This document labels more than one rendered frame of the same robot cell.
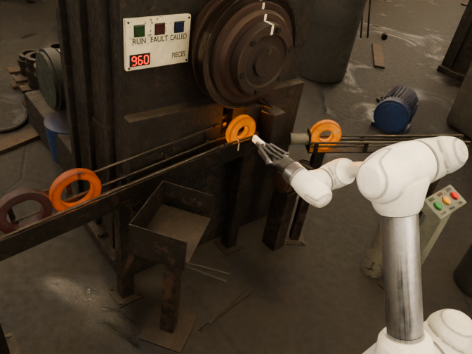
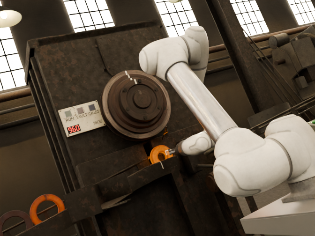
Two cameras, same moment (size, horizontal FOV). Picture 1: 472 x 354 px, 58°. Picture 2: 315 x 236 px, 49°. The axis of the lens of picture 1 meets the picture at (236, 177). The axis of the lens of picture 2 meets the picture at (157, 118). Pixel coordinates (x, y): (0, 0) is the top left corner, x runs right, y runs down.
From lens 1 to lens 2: 1.33 m
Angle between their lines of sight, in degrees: 47
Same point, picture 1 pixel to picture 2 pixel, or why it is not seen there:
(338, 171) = not seen: hidden behind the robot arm
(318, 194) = (194, 140)
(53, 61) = not seen: hidden behind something
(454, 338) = (274, 125)
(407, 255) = (186, 83)
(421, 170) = (166, 40)
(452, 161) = (191, 33)
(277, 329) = not seen: outside the picture
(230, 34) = (113, 93)
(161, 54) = (86, 123)
